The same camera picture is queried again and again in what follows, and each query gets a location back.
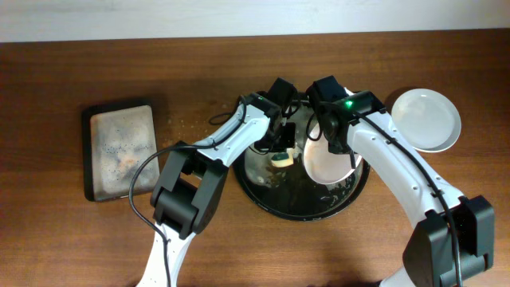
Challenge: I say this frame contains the green yellow sponge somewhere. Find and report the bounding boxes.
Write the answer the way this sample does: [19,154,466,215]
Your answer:
[271,152,294,168]

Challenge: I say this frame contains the white plate bottom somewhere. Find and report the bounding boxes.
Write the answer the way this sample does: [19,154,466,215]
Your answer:
[303,136,363,185]

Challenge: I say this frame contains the white plate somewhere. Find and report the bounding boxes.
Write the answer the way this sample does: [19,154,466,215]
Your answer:
[417,132,461,153]
[303,136,363,185]

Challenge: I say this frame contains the pale blue plate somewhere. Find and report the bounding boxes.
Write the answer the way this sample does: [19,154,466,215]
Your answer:
[390,88,462,150]

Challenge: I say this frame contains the white plate top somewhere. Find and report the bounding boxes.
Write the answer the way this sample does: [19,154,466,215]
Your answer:
[417,132,461,153]

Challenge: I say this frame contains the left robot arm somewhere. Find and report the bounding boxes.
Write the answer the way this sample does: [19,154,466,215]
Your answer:
[139,78,298,286]

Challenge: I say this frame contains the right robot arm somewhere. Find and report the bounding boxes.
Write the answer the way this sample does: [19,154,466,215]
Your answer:
[305,76,495,287]

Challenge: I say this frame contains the black round tray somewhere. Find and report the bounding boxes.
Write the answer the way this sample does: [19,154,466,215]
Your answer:
[233,98,371,221]

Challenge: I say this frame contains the black rectangular soapy tray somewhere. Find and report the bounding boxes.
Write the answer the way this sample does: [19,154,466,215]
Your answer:
[81,98,157,202]

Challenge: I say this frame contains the left black cable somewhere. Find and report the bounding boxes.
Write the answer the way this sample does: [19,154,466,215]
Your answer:
[128,94,248,287]

